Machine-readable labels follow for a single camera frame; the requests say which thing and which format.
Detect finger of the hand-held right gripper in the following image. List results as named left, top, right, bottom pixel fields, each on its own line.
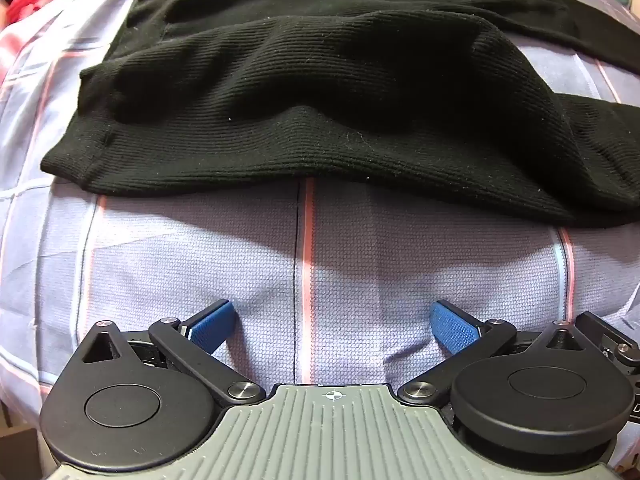
left=575, top=310, right=640, bottom=396

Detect black ribbed pants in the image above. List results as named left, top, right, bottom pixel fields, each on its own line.
left=40, top=0, right=640, bottom=229

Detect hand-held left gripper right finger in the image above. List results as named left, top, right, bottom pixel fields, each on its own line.
left=398, top=299, right=592, bottom=405

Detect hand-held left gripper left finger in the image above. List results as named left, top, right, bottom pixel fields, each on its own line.
left=75, top=299, right=267, bottom=407

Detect purple plaid bed sheet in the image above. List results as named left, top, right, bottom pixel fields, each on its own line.
left=0, top=0, right=640, bottom=461

